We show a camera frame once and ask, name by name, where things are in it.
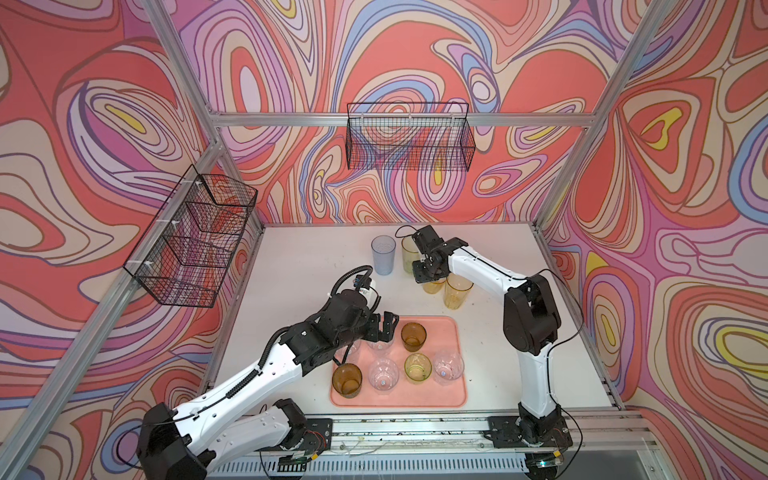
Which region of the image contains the brown dimpled cup front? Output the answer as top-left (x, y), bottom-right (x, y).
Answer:
top-left (332, 363), bottom-right (363, 398)

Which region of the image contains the short bright green cup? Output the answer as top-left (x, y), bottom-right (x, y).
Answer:
top-left (403, 352), bottom-right (432, 383)

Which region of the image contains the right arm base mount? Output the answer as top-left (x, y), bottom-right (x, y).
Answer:
top-left (482, 415), bottom-right (574, 451)

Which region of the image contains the tall pale blue cup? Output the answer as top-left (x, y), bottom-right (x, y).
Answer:
top-left (371, 235), bottom-right (397, 276)

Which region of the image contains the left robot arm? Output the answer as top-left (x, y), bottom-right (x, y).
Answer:
top-left (128, 265), bottom-right (399, 479)

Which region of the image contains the black wire basket back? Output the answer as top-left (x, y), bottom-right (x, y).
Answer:
top-left (345, 100), bottom-right (476, 172)

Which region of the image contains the aluminium front rail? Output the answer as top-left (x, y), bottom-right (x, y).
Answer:
top-left (178, 408), bottom-right (658, 468)

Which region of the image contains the pink plastic tray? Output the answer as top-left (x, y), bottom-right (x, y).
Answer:
top-left (330, 316), bottom-right (468, 410)

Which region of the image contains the black wire basket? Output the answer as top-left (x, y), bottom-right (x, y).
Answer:
top-left (345, 100), bottom-right (476, 172)
top-left (123, 166), bottom-right (258, 308)

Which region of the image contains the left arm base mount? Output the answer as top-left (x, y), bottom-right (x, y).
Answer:
top-left (261, 417), bottom-right (333, 456)

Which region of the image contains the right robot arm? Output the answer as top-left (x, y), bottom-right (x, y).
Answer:
top-left (409, 225), bottom-right (563, 443)

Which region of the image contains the short yellow cup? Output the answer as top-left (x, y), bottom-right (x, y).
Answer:
top-left (422, 279), bottom-right (445, 295)

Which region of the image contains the brown dimpled cup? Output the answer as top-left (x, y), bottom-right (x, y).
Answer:
top-left (401, 322), bottom-right (427, 352)
top-left (332, 363), bottom-right (363, 398)

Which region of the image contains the clear faceted cup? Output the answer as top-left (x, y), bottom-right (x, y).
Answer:
top-left (364, 340), bottom-right (394, 354)
top-left (368, 358), bottom-right (400, 393)

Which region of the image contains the tall amber yellow cup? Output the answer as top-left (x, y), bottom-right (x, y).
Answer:
top-left (443, 273), bottom-right (474, 310)

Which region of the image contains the tall light green cup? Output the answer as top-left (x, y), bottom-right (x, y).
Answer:
top-left (401, 236), bottom-right (421, 275)

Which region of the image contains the black wire basket left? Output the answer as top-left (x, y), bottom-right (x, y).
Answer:
top-left (123, 166), bottom-right (258, 308)

